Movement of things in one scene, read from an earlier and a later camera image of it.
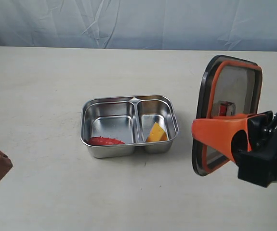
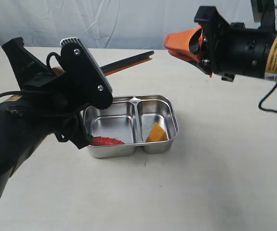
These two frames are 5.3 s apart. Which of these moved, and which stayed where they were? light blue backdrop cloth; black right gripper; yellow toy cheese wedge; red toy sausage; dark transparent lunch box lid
Moved: dark transparent lunch box lid; black right gripper
Stayed: red toy sausage; light blue backdrop cloth; yellow toy cheese wedge
